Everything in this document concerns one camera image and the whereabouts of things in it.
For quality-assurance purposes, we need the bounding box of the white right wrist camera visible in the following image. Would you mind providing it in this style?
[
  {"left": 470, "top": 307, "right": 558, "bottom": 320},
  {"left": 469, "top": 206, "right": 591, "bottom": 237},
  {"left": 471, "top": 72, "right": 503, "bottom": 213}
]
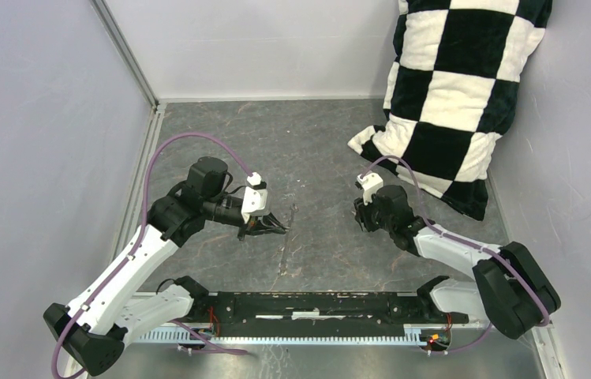
[{"left": 356, "top": 171, "right": 383, "bottom": 205}]

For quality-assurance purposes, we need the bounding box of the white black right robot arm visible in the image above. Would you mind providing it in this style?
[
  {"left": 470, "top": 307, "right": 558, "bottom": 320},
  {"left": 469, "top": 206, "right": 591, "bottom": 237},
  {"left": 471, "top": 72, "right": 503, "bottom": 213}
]
[{"left": 353, "top": 185, "right": 562, "bottom": 340}]

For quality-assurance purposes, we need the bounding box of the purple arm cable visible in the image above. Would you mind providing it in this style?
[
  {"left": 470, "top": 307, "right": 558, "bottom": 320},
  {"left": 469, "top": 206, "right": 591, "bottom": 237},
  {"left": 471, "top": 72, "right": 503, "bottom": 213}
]
[
  {"left": 51, "top": 131, "right": 254, "bottom": 379},
  {"left": 361, "top": 155, "right": 551, "bottom": 357}
]

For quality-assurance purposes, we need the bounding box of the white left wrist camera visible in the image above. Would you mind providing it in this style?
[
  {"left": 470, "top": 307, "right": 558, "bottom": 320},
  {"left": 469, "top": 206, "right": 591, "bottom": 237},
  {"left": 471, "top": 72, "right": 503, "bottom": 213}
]
[{"left": 241, "top": 172, "right": 269, "bottom": 223}]

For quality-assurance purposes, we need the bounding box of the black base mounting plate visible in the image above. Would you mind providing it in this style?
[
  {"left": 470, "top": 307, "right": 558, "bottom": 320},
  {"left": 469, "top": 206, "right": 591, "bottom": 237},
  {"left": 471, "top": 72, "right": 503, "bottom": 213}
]
[{"left": 178, "top": 292, "right": 469, "bottom": 337}]

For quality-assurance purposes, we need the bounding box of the aluminium frame rail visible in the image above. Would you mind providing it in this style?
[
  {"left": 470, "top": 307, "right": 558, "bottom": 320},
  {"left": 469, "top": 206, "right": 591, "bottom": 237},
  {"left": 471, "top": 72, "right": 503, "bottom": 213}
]
[{"left": 91, "top": 0, "right": 166, "bottom": 259}]

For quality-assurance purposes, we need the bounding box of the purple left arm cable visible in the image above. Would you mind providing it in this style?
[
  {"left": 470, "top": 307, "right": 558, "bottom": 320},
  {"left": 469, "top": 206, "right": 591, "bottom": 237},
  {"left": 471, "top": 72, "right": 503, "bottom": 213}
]
[{"left": 51, "top": 131, "right": 254, "bottom": 379}]

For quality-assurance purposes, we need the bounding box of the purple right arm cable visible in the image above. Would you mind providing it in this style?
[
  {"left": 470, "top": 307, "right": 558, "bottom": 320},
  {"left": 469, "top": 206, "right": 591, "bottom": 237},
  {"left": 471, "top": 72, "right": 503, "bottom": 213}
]
[{"left": 361, "top": 155, "right": 551, "bottom": 357}]

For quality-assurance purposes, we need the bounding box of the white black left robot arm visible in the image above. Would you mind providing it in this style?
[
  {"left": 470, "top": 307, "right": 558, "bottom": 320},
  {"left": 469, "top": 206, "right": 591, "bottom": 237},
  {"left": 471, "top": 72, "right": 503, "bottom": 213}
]
[{"left": 43, "top": 156, "right": 288, "bottom": 377}]

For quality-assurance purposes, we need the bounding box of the black white checkered pillow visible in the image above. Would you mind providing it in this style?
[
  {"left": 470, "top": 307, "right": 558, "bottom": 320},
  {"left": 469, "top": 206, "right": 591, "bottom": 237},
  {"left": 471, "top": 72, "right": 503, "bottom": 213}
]
[{"left": 348, "top": 0, "right": 553, "bottom": 221}]

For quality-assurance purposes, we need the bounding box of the white slotted cable duct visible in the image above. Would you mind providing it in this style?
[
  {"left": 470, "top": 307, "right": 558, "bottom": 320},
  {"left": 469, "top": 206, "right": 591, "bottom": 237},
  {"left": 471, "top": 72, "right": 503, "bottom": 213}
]
[{"left": 97, "top": 326, "right": 425, "bottom": 347}]

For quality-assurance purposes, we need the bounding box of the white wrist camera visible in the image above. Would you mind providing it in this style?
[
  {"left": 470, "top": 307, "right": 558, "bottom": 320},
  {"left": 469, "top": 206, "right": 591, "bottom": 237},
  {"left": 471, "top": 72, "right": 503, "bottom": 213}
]
[
  {"left": 356, "top": 171, "right": 383, "bottom": 205},
  {"left": 241, "top": 172, "right": 269, "bottom": 223}
]

